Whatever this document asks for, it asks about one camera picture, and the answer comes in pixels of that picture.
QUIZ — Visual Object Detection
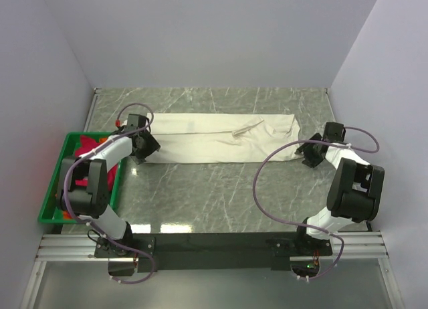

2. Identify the white t shirt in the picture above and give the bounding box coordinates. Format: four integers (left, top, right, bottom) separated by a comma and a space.
146, 113, 300, 164

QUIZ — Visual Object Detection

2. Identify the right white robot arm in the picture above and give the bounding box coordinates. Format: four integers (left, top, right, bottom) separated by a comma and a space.
293, 122, 385, 255

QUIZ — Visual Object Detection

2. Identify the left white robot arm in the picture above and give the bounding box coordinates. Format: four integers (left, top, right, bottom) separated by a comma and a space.
56, 114, 161, 257

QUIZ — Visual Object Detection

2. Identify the magenta t shirt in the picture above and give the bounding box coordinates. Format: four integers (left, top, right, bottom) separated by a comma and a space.
62, 134, 123, 221

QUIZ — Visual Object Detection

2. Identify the green plastic bin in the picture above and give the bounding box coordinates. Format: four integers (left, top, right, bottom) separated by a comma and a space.
38, 132, 126, 225

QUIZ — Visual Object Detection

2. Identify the black base beam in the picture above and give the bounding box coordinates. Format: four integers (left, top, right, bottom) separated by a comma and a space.
94, 232, 332, 275

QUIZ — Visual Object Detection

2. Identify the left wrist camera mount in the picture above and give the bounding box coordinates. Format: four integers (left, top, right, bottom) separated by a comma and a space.
115, 119, 128, 128

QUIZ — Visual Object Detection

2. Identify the aluminium frame rail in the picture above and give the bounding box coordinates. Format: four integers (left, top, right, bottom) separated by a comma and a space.
20, 231, 405, 308

